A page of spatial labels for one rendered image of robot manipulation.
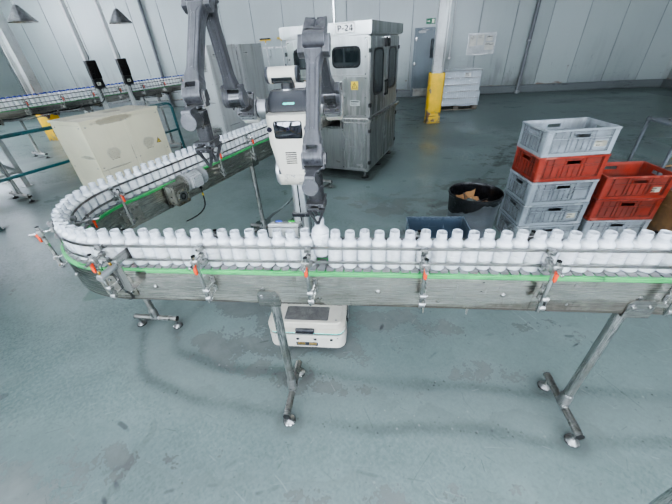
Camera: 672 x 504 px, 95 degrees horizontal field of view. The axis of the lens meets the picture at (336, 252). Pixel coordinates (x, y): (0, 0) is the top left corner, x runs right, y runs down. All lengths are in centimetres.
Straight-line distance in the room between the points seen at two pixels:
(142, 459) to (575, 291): 222
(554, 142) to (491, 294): 206
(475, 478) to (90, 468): 196
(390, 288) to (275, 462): 112
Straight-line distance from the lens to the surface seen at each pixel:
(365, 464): 190
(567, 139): 330
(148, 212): 252
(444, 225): 184
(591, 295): 157
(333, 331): 208
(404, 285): 130
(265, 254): 130
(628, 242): 152
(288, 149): 171
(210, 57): 701
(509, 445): 209
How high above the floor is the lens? 177
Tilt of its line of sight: 34 degrees down
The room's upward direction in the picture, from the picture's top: 3 degrees counter-clockwise
